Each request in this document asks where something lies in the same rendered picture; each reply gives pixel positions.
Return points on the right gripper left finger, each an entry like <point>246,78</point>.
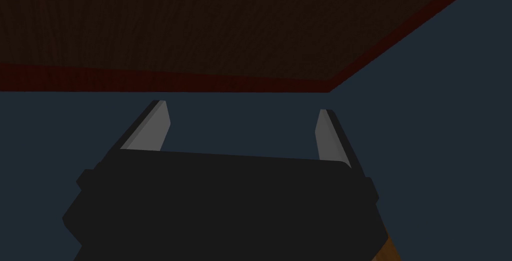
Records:
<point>150,131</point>

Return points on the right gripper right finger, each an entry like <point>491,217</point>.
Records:
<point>330,139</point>

